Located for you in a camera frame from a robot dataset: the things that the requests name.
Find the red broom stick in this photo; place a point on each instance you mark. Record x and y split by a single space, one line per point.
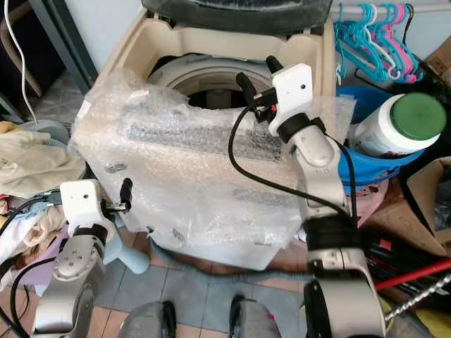
416 273

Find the white paper tag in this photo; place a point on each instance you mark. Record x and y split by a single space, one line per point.
84 108

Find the grey robot left leg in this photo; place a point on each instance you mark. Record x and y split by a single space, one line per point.
148 322

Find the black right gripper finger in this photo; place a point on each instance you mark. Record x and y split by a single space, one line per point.
273 64
246 86

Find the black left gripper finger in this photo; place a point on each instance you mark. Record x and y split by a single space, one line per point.
126 190

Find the brown cardboard box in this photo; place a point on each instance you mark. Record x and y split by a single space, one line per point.
430 204

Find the dark grey washer lid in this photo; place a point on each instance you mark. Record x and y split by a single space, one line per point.
236 14

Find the blue plastic basin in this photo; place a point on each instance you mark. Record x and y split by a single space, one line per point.
359 169

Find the grey robot right leg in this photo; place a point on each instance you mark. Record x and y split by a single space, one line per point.
257 320

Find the dark metal door frame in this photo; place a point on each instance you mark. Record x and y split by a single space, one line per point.
58 35

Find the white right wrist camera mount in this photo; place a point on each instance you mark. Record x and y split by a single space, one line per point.
294 88

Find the grey robot leg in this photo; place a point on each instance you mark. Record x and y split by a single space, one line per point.
148 322
257 320

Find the beige top-load washing machine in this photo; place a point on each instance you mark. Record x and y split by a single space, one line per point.
123 49

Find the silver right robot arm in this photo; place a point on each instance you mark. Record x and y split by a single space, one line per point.
320 169

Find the white jar with green lid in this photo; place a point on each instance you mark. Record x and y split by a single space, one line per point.
377 134

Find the white plastic hanger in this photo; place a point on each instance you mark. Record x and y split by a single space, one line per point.
377 14

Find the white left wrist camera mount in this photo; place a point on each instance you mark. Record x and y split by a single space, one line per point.
81 201

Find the beige cloth garment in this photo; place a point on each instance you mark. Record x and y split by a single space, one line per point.
28 165

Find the silver clothes rail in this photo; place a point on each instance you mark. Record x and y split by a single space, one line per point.
430 8

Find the clear bubble wrap sheet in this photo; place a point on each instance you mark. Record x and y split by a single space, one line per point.
183 183

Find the lilac plastic basket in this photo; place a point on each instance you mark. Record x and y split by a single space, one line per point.
44 273

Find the pink plastic hanger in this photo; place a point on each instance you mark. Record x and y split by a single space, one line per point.
400 15

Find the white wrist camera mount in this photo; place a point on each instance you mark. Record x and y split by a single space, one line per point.
294 88
81 201

